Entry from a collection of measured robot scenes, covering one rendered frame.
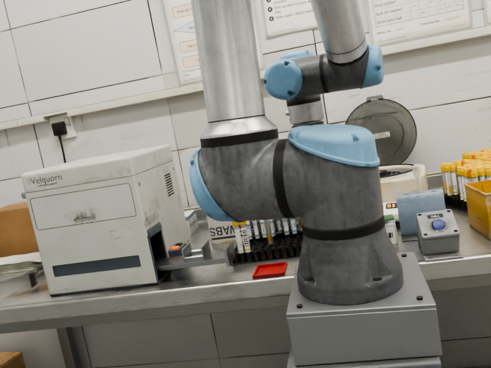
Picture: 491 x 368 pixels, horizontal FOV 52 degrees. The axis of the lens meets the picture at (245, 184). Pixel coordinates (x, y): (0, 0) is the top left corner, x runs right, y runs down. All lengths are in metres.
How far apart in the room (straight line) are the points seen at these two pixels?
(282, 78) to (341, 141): 0.34
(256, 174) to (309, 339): 0.23
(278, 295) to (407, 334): 0.43
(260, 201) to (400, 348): 0.26
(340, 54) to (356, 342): 0.49
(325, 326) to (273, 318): 1.16
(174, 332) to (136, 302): 0.81
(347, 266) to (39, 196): 0.78
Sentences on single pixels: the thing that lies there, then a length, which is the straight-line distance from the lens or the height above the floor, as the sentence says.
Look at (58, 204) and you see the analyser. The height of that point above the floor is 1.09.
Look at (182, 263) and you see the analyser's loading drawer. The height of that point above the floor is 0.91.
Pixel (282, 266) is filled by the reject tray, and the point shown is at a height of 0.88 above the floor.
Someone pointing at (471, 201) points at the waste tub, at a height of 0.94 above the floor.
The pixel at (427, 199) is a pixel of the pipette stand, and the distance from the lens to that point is 1.18.
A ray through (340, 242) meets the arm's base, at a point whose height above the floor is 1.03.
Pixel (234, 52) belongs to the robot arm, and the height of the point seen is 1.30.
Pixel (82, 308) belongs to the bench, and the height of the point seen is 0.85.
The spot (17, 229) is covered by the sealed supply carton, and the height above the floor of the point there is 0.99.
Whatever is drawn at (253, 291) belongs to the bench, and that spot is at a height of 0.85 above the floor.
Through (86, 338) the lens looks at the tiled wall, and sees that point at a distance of 2.12.
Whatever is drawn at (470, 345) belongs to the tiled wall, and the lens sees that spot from 1.91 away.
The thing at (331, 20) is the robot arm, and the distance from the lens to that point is 0.87.
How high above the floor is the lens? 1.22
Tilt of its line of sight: 8 degrees down
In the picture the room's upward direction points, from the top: 10 degrees counter-clockwise
